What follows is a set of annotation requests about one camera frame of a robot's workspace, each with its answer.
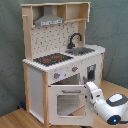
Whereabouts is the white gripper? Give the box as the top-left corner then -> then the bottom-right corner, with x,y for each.
85,82 -> 103,105

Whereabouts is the toy oven door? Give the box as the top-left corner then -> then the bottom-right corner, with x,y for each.
49,85 -> 93,126

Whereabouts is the white toy microwave door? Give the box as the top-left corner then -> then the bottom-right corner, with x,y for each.
87,3 -> 91,22

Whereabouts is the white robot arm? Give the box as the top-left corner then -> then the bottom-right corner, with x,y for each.
85,82 -> 128,125

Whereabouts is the wooden toy kitchen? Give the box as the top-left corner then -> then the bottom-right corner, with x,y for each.
22,2 -> 105,128

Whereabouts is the grey ice dispenser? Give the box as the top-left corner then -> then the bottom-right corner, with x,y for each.
87,65 -> 96,81

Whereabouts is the right oven knob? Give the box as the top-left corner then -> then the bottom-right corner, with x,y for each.
72,66 -> 78,72

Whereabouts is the oven knob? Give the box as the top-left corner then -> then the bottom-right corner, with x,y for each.
72,66 -> 78,72
54,73 -> 60,79

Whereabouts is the left oven knob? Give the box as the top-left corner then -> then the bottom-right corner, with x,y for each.
54,73 -> 60,79

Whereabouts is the grey toy sink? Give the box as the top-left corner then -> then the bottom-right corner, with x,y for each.
66,47 -> 94,56

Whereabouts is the black toy stovetop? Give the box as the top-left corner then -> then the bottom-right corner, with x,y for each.
34,53 -> 70,66

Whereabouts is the black toy faucet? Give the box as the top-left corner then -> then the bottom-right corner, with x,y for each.
67,32 -> 83,50

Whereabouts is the grey range hood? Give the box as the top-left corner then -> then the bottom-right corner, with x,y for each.
34,5 -> 64,27

